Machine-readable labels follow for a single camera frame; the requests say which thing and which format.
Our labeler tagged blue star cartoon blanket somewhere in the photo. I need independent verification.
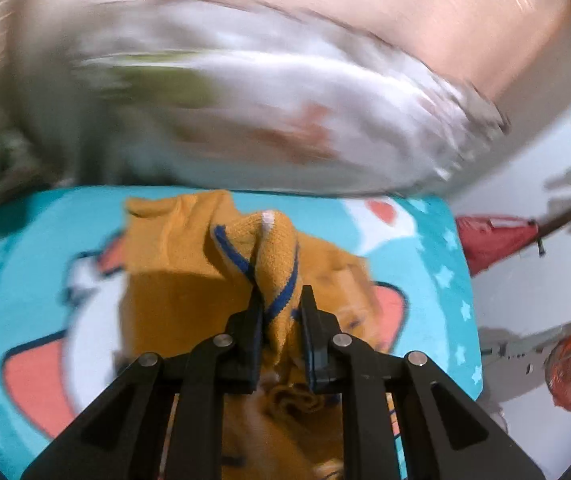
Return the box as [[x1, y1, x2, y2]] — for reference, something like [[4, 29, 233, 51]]
[[0, 186, 483, 479]]

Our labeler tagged pink satin bedding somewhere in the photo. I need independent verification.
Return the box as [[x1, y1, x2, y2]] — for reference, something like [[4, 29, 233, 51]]
[[0, 0, 571, 106]]

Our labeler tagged white floral pillow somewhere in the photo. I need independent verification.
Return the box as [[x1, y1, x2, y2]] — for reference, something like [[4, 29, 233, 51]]
[[70, 0, 508, 195]]

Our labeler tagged red cloth item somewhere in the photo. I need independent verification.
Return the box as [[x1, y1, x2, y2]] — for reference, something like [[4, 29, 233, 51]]
[[456, 216, 539, 278]]

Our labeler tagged yellow striped small sweater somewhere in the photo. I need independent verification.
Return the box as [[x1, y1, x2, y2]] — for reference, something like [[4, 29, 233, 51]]
[[120, 191, 405, 479]]

